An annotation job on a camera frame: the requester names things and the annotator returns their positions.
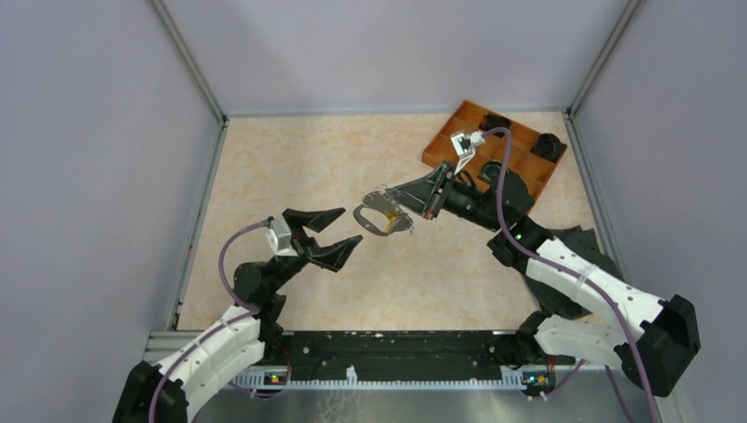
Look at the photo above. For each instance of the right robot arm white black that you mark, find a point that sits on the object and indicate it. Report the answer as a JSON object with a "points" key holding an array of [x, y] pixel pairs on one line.
{"points": [[650, 339]]}

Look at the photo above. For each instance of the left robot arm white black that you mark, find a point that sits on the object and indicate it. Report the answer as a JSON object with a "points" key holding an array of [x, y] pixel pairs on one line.
{"points": [[176, 388]]}

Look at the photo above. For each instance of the black rolled item right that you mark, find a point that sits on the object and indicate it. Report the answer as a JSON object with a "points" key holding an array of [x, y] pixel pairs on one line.
{"points": [[548, 147]]}

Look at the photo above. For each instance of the yellow and silver keys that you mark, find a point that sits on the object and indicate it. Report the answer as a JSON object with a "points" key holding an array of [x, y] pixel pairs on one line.
{"points": [[398, 221]]}

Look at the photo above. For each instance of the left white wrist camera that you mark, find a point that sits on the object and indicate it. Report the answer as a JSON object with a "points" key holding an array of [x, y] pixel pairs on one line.
{"points": [[280, 238]]}

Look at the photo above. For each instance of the black foam mat lower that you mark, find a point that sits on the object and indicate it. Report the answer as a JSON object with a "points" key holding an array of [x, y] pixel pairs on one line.
{"points": [[553, 301]]}

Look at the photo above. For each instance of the orange compartment tray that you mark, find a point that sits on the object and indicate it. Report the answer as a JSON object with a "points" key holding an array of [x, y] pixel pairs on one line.
{"points": [[534, 171]]}

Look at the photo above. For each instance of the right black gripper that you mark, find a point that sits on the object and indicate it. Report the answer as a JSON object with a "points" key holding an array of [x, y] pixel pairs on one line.
{"points": [[422, 196]]}

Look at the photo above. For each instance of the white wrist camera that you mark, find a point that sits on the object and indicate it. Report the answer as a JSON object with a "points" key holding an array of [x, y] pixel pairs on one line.
{"points": [[280, 238], [465, 145]]}

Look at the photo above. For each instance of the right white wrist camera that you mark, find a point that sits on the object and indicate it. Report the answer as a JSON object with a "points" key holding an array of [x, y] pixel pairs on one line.
{"points": [[465, 145]]}

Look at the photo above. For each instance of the black rolled item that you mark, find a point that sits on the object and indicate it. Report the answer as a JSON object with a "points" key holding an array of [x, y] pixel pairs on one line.
{"points": [[548, 147], [491, 121]]}

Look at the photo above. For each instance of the black rolled item top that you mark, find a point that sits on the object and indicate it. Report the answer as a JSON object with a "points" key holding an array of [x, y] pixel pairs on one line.
{"points": [[491, 121]]}

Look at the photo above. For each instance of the grey slotted cable duct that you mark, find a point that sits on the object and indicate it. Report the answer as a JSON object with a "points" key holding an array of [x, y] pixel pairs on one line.
{"points": [[259, 379]]}

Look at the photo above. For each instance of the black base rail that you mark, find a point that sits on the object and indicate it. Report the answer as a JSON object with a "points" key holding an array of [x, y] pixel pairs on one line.
{"points": [[407, 356]]}

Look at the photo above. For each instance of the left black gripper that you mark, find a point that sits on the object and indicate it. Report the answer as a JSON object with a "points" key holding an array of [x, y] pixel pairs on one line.
{"points": [[331, 256]]}

